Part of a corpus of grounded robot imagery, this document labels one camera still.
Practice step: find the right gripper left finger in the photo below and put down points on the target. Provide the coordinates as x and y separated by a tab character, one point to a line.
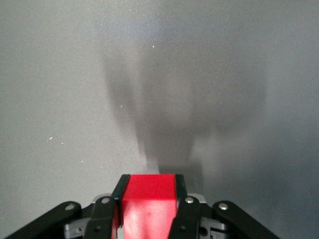
102	216

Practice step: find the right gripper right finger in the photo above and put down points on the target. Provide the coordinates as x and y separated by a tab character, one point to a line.
189	216

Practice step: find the red cube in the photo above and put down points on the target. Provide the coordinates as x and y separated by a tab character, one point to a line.
149	189

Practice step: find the grey table mat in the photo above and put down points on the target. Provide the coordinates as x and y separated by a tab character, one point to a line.
62	87

